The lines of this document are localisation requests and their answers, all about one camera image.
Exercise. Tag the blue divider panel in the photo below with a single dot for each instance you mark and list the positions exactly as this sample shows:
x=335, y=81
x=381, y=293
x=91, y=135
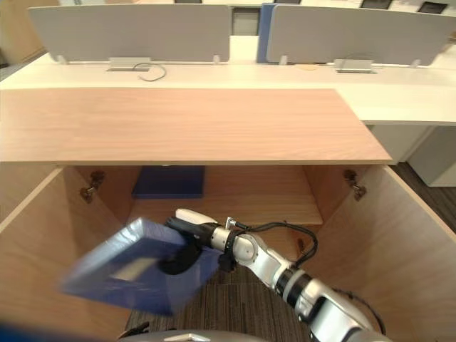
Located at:
x=263, y=32

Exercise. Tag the blue file folder box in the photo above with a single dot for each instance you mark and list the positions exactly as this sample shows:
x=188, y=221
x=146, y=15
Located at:
x=142, y=265

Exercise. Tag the metal cabinet hinge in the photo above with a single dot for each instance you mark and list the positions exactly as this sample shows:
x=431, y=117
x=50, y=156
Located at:
x=92, y=187
x=355, y=185

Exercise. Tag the white office desk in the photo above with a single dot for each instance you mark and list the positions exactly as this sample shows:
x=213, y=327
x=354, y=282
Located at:
x=249, y=85

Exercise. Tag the wooden office cabinet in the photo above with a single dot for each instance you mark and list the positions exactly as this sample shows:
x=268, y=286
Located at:
x=192, y=142

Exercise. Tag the wooden cabinet door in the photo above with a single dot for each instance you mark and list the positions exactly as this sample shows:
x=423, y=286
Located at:
x=392, y=246
x=39, y=256

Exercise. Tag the grey desk divider panel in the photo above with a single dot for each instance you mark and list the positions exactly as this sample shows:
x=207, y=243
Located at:
x=132, y=33
x=360, y=35

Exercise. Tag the white desk pedestal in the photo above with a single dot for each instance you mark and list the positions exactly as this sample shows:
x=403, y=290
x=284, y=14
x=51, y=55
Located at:
x=432, y=156

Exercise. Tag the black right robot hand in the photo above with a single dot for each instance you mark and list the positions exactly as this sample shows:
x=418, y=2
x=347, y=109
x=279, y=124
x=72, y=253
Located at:
x=185, y=246

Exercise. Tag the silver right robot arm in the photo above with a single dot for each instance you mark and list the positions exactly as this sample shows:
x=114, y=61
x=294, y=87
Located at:
x=306, y=285

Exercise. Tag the silver robot torso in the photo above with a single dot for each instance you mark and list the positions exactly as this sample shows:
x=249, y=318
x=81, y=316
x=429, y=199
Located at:
x=185, y=335

